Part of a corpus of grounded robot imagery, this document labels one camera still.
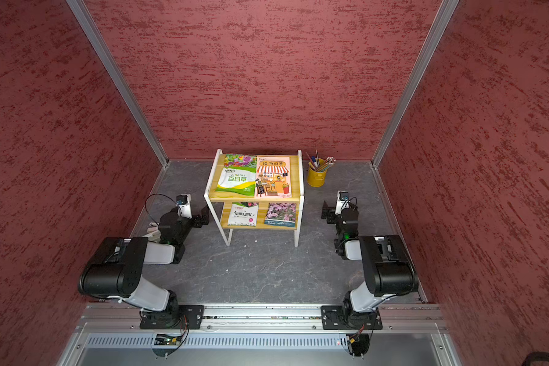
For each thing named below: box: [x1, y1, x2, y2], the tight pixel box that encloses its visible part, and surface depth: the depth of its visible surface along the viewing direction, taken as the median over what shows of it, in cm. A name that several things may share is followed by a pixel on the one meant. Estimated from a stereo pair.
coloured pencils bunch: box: [305, 149, 337, 173], surface depth 102 cm
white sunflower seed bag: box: [227, 202, 260, 227], surface depth 83 cm
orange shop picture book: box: [254, 156, 292, 199], surface depth 72 cm
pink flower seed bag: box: [263, 202, 297, 228], surface depth 83 cm
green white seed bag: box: [215, 153, 257, 197], surface depth 72 cm
